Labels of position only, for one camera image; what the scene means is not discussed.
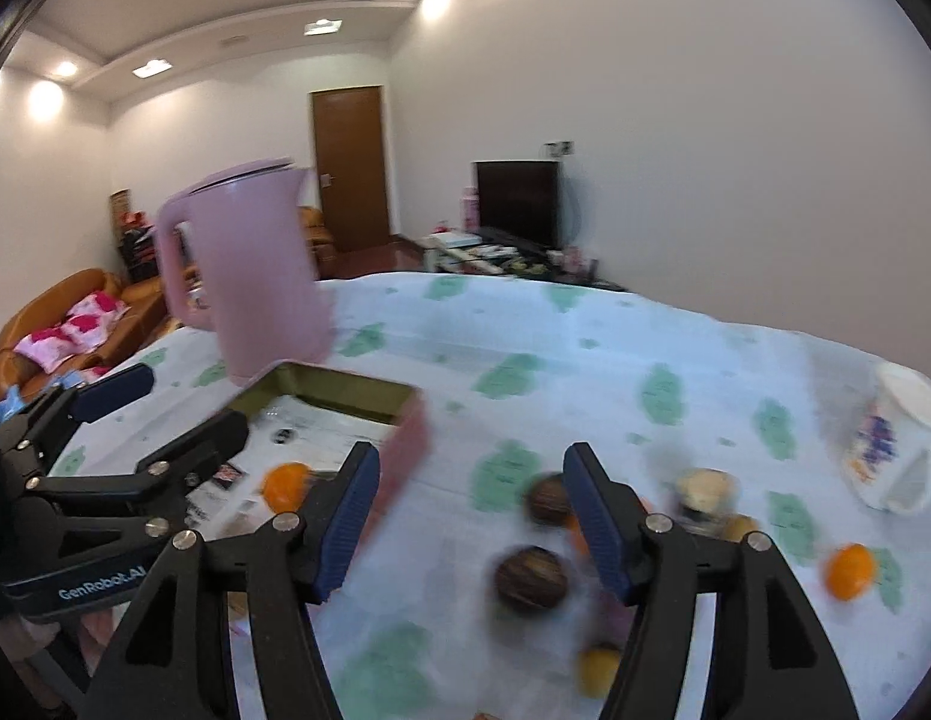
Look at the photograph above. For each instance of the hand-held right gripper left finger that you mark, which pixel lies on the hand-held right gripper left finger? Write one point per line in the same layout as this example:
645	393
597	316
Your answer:
353	517

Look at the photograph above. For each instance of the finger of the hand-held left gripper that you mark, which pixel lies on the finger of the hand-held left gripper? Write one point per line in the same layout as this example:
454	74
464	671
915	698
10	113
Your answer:
202	442
112	394

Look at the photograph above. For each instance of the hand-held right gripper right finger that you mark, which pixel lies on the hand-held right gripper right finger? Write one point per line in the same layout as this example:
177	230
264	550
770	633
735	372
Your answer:
593	517

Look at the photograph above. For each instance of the dark brown round fruit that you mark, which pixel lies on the dark brown round fruit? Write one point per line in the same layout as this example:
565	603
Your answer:
531	579
548	499

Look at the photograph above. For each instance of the pink tin box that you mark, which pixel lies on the pink tin box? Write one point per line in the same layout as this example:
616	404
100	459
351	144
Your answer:
405	450

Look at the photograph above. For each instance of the yellow-brown round fruit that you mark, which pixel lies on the yellow-brown round fruit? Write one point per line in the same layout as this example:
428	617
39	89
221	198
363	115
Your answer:
596	671

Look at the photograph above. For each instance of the orange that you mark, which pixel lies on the orange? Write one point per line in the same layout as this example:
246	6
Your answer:
850	572
286	484
578	538

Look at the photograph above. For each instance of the floral pink cushion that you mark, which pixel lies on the floral pink cushion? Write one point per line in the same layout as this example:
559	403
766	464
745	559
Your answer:
71	330

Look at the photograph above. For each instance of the orange leather sofa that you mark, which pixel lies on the orange leather sofa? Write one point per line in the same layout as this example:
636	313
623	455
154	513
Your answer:
52	307

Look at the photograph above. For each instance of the sugarcane piece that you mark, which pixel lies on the sugarcane piece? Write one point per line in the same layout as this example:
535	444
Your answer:
704	491

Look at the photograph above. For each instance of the tan round fruit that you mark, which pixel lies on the tan round fruit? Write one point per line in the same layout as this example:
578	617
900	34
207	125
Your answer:
739	527

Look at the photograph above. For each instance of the cluttered dark shelf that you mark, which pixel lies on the cluttered dark shelf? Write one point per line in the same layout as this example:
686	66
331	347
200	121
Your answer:
133	244

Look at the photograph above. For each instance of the pink electric kettle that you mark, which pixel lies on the pink electric kettle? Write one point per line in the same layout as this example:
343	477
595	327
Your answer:
255	262

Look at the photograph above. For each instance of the dark television stand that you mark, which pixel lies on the dark television stand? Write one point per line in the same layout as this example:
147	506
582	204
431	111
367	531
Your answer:
510	261

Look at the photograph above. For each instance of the white printed mug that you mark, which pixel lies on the white printed mug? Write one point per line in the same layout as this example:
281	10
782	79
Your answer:
897	439

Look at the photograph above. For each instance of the brown wooden door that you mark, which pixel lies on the brown wooden door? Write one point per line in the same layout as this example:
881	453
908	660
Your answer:
350	165

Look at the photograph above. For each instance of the black television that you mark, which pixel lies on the black television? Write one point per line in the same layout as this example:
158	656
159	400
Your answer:
518	202

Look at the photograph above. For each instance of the square ceiling light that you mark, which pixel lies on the square ceiling light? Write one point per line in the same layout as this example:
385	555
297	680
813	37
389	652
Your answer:
151	67
322	26

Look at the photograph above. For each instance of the pink bottle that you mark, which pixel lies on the pink bottle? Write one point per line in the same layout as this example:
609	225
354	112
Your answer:
470	208

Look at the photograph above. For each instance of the ceiling air vent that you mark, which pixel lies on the ceiling air vent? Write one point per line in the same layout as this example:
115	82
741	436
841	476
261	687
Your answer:
233	40

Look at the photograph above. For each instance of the wall socket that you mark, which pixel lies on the wall socket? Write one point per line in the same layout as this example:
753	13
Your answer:
559	148

